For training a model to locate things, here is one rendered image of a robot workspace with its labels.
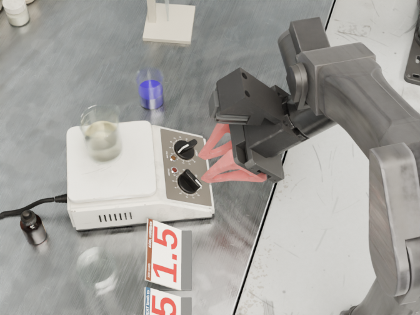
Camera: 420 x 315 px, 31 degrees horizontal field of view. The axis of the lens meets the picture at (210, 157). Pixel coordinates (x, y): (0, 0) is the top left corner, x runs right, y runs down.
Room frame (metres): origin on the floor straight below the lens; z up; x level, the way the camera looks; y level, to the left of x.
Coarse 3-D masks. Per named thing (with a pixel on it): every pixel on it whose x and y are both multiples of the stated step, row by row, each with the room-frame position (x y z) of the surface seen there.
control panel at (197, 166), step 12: (168, 132) 0.60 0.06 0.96; (180, 132) 0.61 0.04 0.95; (168, 144) 0.58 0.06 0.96; (168, 156) 0.56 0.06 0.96; (168, 168) 0.54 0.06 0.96; (180, 168) 0.54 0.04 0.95; (192, 168) 0.55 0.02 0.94; (204, 168) 0.56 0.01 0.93; (168, 180) 0.52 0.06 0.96; (168, 192) 0.50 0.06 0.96; (180, 192) 0.50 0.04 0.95; (204, 192) 0.52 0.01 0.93; (204, 204) 0.50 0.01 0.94
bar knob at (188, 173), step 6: (186, 174) 0.53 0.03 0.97; (192, 174) 0.53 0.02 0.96; (180, 180) 0.52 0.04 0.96; (186, 180) 0.52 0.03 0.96; (192, 180) 0.52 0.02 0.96; (198, 180) 0.52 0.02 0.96; (180, 186) 0.51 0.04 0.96; (186, 186) 0.51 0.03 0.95; (192, 186) 0.51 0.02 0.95; (198, 186) 0.51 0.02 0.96; (186, 192) 0.51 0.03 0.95; (192, 192) 0.51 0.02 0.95
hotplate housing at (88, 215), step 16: (160, 144) 0.58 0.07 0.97; (160, 160) 0.55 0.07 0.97; (160, 176) 0.52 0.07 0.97; (160, 192) 0.50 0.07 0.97; (80, 208) 0.47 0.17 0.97; (96, 208) 0.47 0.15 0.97; (112, 208) 0.47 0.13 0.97; (128, 208) 0.48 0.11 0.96; (144, 208) 0.48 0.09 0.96; (160, 208) 0.48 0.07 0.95; (176, 208) 0.48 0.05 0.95; (192, 208) 0.49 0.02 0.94; (208, 208) 0.49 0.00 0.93; (80, 224) 0.47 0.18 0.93; (96, 224) 0.47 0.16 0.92; (112, 224) 0.47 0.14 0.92; (128, 224) 0.48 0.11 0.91
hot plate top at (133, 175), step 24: (72, 144) 0.56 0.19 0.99; (144, 144) 0.56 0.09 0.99; (72, 168) 0.52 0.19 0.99; (96, 168) 0.52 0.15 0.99; (120, 168) 0.52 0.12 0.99; (144, 168) 0.52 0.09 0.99; (72, 192) 0.48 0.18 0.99; (96, 192) 0.48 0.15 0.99; (120, 192) 0.48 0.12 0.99; (144, 192) 0.49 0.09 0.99
